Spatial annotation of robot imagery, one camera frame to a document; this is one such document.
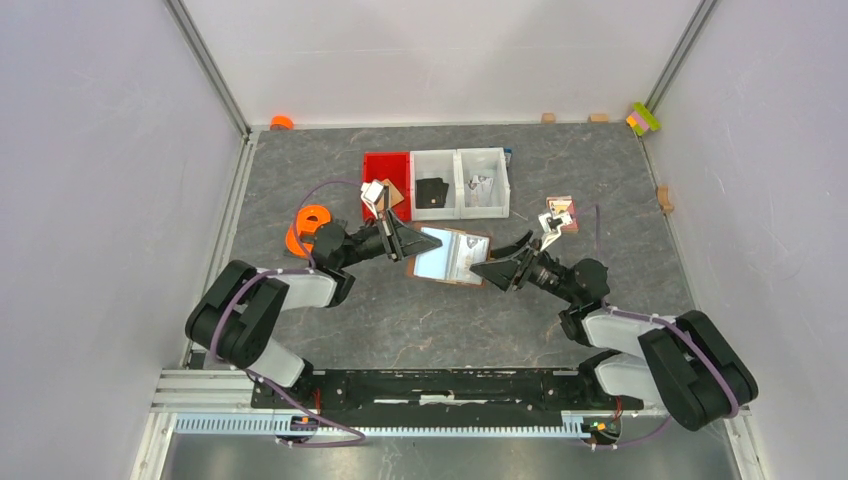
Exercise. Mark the brown leather card holder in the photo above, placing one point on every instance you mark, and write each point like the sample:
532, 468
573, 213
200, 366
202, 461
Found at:
440, 265

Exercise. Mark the cards in white bin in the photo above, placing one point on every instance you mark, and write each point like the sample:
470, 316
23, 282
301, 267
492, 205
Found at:
479, 191

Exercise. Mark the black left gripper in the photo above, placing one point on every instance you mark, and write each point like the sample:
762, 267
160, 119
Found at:
401, 241

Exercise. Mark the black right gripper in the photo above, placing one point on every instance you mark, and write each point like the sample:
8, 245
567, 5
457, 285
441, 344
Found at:
501, 272

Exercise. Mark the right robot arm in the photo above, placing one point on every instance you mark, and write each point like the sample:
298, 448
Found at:
682, 363

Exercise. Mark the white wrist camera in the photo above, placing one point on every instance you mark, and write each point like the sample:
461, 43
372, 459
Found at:
551, 229
374, 197

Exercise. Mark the dark grey credit card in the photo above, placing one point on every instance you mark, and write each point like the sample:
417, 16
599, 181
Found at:
431, 193

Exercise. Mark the white diamond credit card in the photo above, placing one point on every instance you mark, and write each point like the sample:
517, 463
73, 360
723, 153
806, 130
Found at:
472, 249

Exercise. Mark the cards in red bin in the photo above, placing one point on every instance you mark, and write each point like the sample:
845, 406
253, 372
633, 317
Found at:
395, 196

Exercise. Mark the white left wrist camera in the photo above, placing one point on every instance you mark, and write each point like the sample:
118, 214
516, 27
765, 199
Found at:
374, 197

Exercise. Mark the red plastic bin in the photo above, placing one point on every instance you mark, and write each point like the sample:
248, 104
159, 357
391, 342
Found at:
394, 170

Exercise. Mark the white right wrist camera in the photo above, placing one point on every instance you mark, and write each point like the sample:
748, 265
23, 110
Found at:
551, 229

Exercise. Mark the colourful toy block stack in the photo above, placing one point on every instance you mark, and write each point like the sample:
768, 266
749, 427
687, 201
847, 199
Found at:
641, 120

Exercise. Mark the orange tape dispenser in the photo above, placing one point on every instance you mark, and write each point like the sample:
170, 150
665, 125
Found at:
300, 236

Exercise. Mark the wooden arch block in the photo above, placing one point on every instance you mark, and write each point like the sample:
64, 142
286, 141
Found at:
664, 199

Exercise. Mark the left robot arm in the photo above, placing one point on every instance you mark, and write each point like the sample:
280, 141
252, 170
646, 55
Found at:
236, 317

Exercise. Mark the white plastic bin left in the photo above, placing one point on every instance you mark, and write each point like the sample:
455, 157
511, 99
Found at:
430, 164

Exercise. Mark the playing card box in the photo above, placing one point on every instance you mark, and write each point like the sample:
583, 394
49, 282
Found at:
564, 206

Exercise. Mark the white plastic bin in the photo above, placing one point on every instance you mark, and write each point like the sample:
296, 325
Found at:
489, 162
430, 164

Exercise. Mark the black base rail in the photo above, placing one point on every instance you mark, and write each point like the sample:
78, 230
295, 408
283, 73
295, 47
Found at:
522, 397

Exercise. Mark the white plastic bin right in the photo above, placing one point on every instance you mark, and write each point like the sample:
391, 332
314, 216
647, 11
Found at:
489, 162

